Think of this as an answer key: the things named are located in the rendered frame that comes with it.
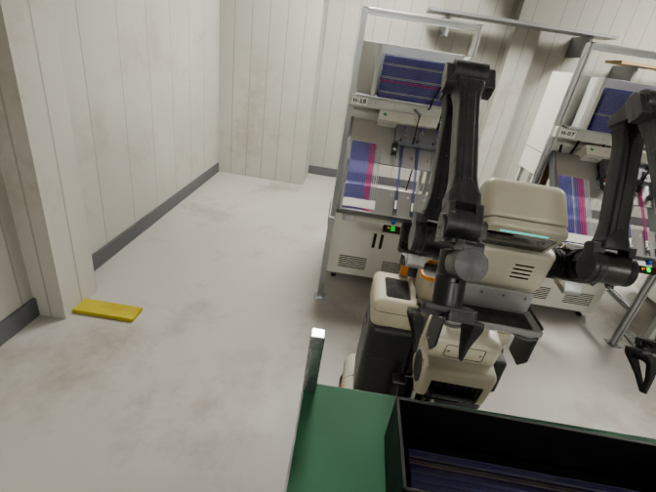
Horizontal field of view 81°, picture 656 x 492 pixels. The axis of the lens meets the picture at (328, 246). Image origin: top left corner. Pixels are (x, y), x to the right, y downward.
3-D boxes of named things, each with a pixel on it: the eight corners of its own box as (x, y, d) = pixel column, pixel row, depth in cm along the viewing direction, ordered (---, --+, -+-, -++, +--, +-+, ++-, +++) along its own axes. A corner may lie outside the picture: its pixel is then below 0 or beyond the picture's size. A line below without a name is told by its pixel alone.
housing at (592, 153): (640, 175, 276) (657, 165, 263) (573, 164, 277) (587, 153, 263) (639, 165, 279) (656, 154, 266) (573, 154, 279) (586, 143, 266)
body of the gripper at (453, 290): (477, 322, 70) (484, 282, 70) (422, 311, 70) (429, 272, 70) (465, 315, 77) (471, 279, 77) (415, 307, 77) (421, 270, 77)
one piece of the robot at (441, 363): (387, 341, 150) (430, 204, 115) (483, 358, 149) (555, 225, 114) (388, 400, 129) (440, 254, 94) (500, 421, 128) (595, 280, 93)
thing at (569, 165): (647, 211, 266) (653, 207, 261) (553, 195, 266) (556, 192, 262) (641, 169, 277) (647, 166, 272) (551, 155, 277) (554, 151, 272)
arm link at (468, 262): (482, 221, 75) (438, 214, 76) (509, 216, 64) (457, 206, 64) (471, 281, 75) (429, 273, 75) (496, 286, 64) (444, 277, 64)
